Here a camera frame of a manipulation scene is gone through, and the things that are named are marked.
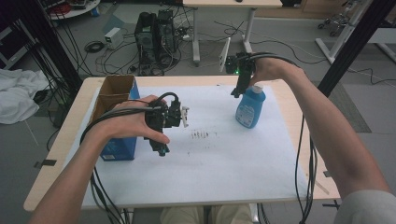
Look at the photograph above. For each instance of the white table mat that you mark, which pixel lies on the white table mat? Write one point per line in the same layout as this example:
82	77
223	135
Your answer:
218	168

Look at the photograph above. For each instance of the person's left hand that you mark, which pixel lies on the person's left hand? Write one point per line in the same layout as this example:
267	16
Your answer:
127	123

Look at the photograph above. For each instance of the grey floor mat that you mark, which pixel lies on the grey floor mat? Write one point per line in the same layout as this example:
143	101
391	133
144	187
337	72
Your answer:
351	112

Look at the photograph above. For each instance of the black floor tape cross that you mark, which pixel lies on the black floor tape cross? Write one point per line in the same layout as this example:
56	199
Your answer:
331	204

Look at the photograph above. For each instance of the small wheeled cart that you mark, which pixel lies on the small wheeled cart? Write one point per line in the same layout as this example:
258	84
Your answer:
334	22

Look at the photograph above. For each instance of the person's beige trousers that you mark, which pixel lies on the person's beige trousers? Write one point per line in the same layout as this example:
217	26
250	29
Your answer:
186	215

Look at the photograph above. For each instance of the blue cardboard box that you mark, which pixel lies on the blue cardboard box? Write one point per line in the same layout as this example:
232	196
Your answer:
120	149

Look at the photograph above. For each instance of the blue bottle with white cap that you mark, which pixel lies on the blue bottle with white cap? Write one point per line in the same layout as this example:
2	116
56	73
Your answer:
250	109

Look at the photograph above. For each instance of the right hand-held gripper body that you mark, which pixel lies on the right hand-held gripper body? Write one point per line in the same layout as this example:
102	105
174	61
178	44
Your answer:
241	63

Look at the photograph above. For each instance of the black shelf unit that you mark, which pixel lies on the black shelf unit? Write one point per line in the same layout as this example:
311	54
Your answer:
12	46

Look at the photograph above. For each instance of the round white table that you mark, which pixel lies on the round white table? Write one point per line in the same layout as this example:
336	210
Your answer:
77	11

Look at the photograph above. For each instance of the black floor tape strip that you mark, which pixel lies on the black floor tape strip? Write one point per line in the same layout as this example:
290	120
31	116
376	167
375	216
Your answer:
46	162

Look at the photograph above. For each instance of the small black computer tower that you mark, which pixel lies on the small black computer tower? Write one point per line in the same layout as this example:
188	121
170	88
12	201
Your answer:
166	29

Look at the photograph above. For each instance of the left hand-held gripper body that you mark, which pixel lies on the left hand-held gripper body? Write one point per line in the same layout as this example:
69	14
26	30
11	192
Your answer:
166	116

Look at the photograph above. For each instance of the light wooden table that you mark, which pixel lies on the light wooden table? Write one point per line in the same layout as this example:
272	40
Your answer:
49	180

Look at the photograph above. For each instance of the white metal stand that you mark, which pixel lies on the white metal stand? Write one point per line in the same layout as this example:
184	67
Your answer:
342	37

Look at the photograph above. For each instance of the small white box device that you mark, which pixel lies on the small white box device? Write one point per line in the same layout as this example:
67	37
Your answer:
113	38

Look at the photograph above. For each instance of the large black computer tower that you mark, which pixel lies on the large black computer tower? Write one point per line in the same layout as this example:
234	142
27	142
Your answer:
145	37

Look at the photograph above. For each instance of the person's right hand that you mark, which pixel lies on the person's right hand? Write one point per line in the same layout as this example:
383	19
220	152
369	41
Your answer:
274	71

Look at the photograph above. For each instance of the crumpled white cloth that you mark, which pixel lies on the crumpled white cloth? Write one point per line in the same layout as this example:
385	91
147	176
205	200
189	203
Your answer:
17	93

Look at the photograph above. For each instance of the person's grey sleeve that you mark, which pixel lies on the person's grey sleeve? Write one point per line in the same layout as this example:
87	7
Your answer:
367	208

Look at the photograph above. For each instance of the black metal post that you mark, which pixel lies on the black metal post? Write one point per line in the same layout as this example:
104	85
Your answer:
355	46

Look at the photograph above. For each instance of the white-legged wooden desk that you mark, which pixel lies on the white-legged wooden desk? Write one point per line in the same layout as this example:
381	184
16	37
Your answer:
230	3

